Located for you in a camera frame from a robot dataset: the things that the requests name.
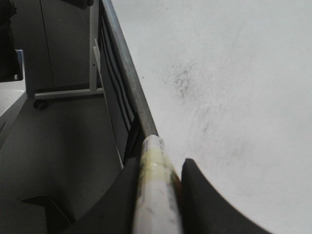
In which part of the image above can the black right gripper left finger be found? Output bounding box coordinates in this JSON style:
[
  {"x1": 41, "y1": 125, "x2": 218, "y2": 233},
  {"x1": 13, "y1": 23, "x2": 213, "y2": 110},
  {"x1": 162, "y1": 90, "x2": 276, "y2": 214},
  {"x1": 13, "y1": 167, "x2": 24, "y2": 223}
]
[{"x1": 63, "y1": 158, "x2": 139, "y2": 234}]

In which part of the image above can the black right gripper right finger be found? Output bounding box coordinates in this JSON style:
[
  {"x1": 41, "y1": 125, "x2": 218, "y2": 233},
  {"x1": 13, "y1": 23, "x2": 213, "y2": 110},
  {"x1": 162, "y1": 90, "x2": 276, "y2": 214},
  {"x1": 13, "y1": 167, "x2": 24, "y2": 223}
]
[{"x1": 181, "y1": 158, "x2": 268, "y2": 234}]

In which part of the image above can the white whiteboard marker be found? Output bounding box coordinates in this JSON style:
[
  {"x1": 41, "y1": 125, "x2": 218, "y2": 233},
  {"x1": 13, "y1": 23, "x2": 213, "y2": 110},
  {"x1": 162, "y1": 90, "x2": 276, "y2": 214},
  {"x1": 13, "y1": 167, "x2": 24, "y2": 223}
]
[{"x1": 132, "y1": 135, "x2": 183, "y2": 234}]

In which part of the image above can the white metal stand leg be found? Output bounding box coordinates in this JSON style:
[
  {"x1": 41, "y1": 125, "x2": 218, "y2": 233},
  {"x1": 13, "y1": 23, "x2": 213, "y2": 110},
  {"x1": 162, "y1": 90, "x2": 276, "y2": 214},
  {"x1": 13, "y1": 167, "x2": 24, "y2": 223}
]
[{"x1": 35, "y1": 0, "x2": 103, "y2": 100}]

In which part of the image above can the black caster wheel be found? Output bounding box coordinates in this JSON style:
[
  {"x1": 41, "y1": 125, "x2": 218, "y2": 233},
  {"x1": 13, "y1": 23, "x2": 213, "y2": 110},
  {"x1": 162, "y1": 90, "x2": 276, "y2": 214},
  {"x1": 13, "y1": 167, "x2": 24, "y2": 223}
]
[{"x1": 33, "y1": 99, "x2": 49, "y2": 111}]

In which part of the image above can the grey table corner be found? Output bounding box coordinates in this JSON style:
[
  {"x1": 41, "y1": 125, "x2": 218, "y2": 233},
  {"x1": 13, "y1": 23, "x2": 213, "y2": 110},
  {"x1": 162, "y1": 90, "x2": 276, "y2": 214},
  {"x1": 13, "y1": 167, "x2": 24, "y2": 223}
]
[{"x1": 0, "y1": 50, "x2": 27, "y2": 121}]

